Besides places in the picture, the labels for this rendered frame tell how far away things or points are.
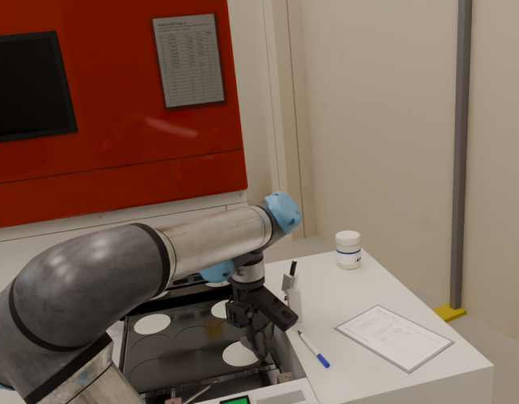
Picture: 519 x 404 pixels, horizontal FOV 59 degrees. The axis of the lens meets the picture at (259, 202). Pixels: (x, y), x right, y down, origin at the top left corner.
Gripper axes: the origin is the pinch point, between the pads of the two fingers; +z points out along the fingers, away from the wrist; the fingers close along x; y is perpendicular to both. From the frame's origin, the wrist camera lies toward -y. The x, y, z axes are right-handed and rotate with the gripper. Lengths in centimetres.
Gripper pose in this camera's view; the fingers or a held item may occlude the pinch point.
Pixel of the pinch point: (264, 356)
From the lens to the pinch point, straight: 112.0
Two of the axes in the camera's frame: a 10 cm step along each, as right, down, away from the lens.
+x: -6.0, 3.0, -7.4
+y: -7.9, -1.1, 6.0
